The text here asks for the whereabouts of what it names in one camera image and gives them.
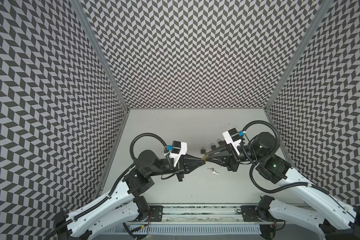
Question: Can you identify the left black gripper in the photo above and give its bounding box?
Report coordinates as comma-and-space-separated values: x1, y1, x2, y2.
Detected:
148, 154, 207, 184

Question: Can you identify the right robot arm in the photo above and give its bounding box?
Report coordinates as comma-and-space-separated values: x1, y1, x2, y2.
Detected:
204, 130, 360, 240

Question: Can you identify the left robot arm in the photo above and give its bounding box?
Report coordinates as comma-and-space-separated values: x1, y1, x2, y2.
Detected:
45, 150, 206, 240

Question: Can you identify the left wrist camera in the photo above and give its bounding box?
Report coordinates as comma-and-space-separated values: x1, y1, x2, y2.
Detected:
164, 141, 188, 169

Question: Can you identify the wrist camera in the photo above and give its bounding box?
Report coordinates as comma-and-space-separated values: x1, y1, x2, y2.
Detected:
223, 128, 246, 155
164, 141, 188, 169

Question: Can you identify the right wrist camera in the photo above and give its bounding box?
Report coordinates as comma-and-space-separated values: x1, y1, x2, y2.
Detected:
223, 128, 246, 155

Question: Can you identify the left black corrugated cable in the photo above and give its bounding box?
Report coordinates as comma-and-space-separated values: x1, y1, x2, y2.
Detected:
129, 132, 169, 163

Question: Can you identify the black corrugated cable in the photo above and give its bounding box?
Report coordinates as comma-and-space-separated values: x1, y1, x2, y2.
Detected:
241, 120, 331, 196
129, 132, 169, 163

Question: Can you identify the right black corrugated cable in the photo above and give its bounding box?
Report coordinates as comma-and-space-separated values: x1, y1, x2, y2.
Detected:
241, 120, 331, 196

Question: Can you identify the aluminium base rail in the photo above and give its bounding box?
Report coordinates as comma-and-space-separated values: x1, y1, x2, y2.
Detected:
80, 203, 331, 239

